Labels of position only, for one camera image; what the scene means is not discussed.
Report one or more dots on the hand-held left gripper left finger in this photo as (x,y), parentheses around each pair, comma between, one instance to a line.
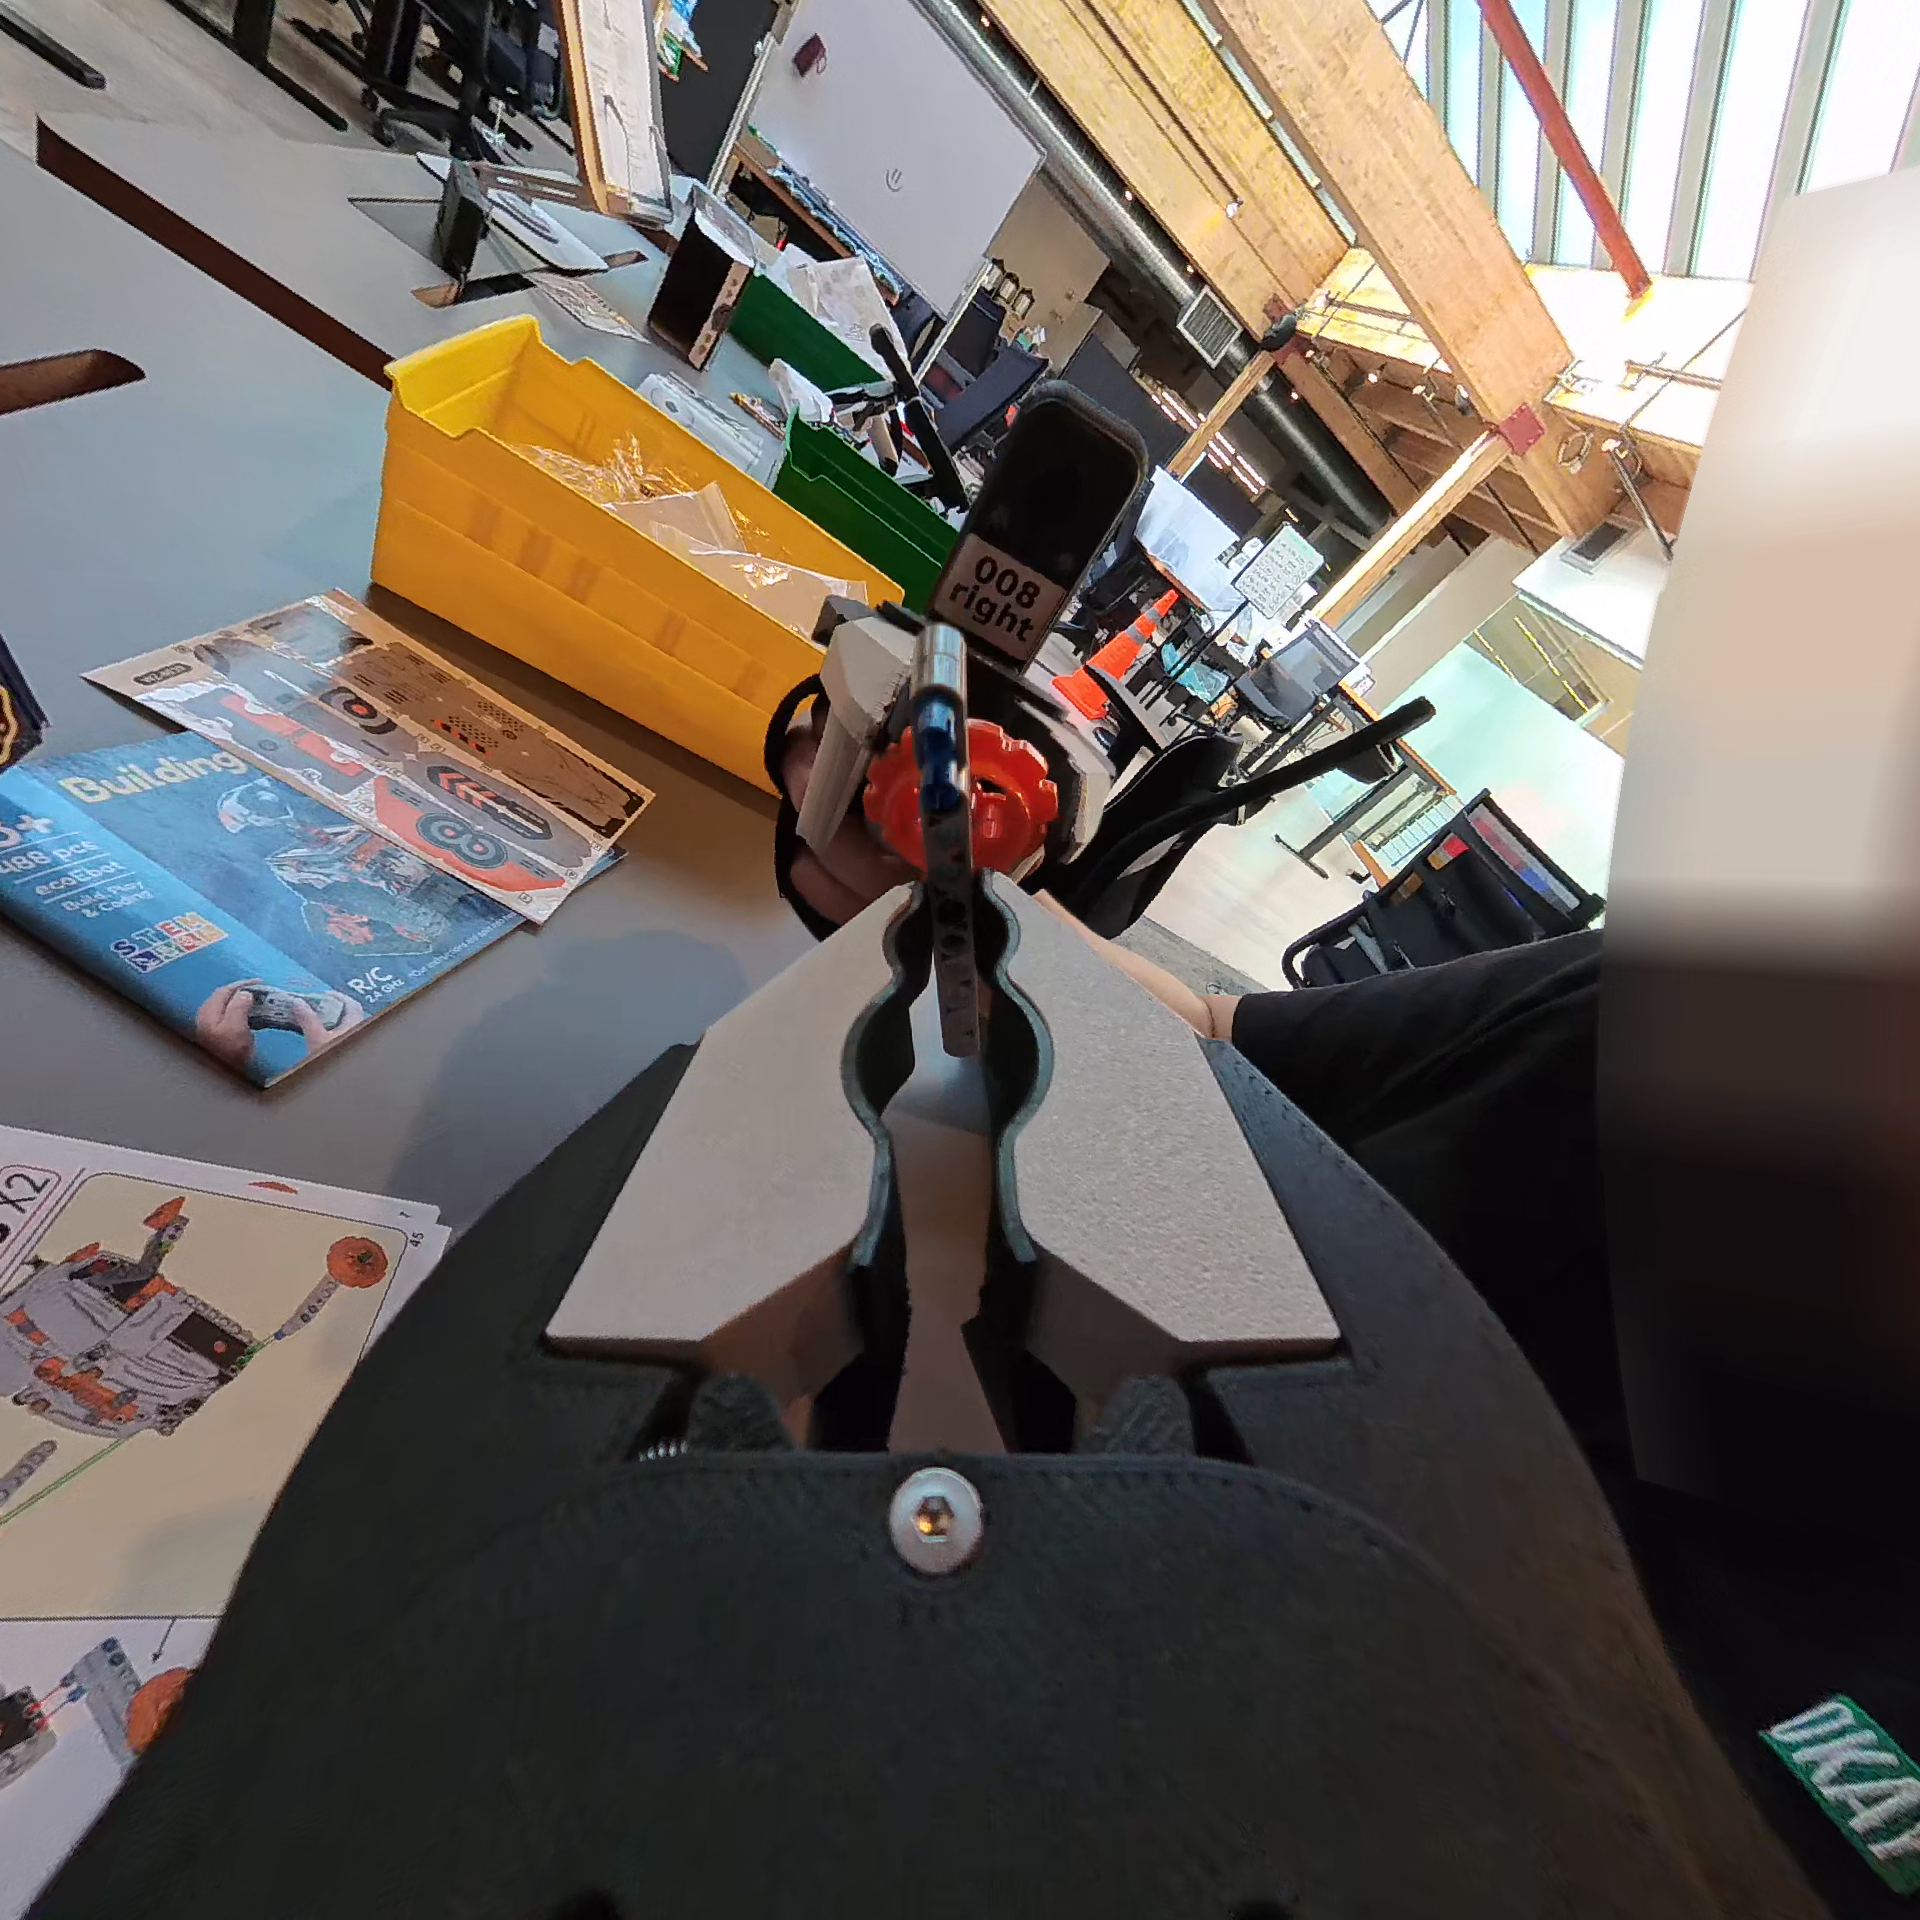
(719,1201)

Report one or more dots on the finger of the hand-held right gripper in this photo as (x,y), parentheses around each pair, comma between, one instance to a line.
(1078,798)
(847,719)

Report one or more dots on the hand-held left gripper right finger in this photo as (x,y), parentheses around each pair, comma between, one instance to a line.
(1154,1201)

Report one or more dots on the orange toy gear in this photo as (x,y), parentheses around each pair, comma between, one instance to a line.
(899,798)

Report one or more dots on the grey perforated toy beam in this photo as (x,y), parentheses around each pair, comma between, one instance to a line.
(960,973)

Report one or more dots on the person's right forearm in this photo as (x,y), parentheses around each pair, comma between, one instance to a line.
(1154,982)

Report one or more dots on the grey desk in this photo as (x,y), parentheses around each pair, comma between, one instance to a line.
(224,451)

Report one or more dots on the person's right hand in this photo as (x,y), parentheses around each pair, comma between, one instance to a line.
(847,895)

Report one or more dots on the black office chair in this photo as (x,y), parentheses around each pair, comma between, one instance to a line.
(1201,798)

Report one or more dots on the orange traffic cone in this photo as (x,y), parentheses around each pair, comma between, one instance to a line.
(1118,654)

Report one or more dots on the green plastic bin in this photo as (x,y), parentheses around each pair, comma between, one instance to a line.
(857,497)
(796,340)

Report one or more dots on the flat clear plastic bag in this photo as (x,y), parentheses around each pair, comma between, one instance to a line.
(736,547)

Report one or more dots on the crinkled clear plastic bag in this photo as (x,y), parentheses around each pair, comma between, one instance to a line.
(616,467)

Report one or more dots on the white whiteboard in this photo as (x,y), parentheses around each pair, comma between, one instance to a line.
(899,149)

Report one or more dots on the black rolling cart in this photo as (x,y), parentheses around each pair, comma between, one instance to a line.
(1441,885)

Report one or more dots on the yellow plastic bin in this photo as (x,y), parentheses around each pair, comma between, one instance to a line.
(495,556)

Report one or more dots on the black open box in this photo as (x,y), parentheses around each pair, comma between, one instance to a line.
(699,284)

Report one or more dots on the printed sticker sheet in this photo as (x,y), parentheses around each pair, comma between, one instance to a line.
(375,719)

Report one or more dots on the paper board on stand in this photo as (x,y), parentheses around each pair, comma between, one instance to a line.
(616,89)

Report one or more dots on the open instruction booklet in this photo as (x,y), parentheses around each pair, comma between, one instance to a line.
(151,1427)

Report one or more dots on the blue cover booklet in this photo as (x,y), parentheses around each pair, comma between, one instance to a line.
(151,901)

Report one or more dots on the person's black shirt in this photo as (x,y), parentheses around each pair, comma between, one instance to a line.
(1769,1650)

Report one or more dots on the dark blue toy kit box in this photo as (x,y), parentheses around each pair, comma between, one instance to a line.
(16,715)

